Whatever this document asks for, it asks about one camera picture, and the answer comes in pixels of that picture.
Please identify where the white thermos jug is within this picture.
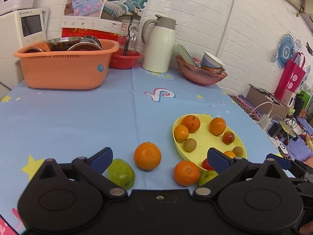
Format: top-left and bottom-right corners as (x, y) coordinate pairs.
(141, 14), (176, 73)

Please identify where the white blue ceramic bowl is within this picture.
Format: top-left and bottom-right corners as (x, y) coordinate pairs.
(200, 52), (225, 73)

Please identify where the small green fruit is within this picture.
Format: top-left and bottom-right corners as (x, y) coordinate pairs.
(107, 159), (136, 190)

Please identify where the yellow plastic plate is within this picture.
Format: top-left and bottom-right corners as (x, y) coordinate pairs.
(172, 114), (247, 172)

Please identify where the wall calendar poster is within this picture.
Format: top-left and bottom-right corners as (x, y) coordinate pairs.
(60, 0), (150, 37)

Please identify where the pink glass bowl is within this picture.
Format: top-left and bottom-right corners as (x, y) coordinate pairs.
(176, 55), (228, 86)

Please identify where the small red plastic basket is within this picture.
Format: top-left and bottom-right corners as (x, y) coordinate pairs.
(109, 49), (142, 70)

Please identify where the tilted dish in bowl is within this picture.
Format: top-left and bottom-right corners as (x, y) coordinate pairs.
(177, 44), (196, 67)

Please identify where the brown longan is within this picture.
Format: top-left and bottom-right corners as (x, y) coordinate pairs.
(232, 146), (244, 156)
(183, 138), (197, 153)

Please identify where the large orange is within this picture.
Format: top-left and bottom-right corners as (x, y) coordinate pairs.
(209, 117), (226, 136)

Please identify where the tangerine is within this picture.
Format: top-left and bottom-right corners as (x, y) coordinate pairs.
(181, 115), (201, 133)
(174, 161), (201, 187)

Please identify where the brown longan front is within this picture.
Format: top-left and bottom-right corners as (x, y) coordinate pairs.
(232, 146), (244, 156)

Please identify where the yellow-orange citrus front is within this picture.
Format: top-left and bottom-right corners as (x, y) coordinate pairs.
(224, 151), (236, 159)

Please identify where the small yellow-orange citrus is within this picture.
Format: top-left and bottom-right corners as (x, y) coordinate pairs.
(174, 125), (189, 143)

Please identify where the blue paper fan decoration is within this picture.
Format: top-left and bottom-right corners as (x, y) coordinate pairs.
(272, 34), (302, 69)

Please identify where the cardboard box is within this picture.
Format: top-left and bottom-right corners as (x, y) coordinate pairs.
(245, 85), (289, 118)

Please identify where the orange plastic basket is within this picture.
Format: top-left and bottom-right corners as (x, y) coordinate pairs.
(14, 39), (119, 90)

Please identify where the large green mango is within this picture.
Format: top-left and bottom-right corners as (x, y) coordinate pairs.
(198, 170), (218, 187)

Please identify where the pink gift bag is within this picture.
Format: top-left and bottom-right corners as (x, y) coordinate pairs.
(274, 52), (306, 100)

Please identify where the white countertop appliance with screen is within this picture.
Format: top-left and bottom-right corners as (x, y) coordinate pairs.
(1, 8), (50, 97)

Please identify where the blue cartoon tablecloth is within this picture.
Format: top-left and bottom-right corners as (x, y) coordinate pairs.
(1, 67), (277, 233)

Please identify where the glass pitcher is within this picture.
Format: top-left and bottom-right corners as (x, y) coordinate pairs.
(118, 20), (139, 56)

